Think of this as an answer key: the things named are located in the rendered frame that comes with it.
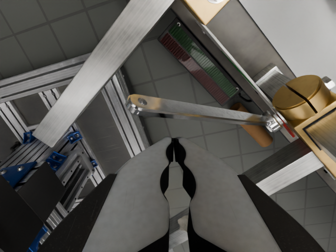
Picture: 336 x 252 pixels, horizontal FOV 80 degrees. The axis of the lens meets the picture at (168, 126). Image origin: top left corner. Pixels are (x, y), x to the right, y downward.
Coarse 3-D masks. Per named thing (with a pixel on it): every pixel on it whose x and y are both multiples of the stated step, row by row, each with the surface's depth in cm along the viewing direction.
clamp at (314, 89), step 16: (304, 80) 21; (320, 80) 20; (288, 96) 22; (304, 96) 20; (320, 96) 19; (288, 112) 21; (304, 112) 20; (320, 112) 20; (304, 128) 21; (320, 160) 23
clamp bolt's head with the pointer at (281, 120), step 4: (272, 108) 23; (272, 112) 23; (276, 112) 22; (276, 116) 22; (280, 116) 22; (280, 120) 22; (284, 120) 22; (284, 124) 25; (268, 128) 23; (288, 128) 27; (292, 136) 31
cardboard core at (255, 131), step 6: (234, 108) 113; (240, 108) 106; (246, 126) 110; (252, 126) 110; (258, 126) 111; (252, 132) 112; (258, 132) 111; (264, 132) 112; (258, 138) 113; (264, 138) 113; (270, 138) 114; (264, 144) 115
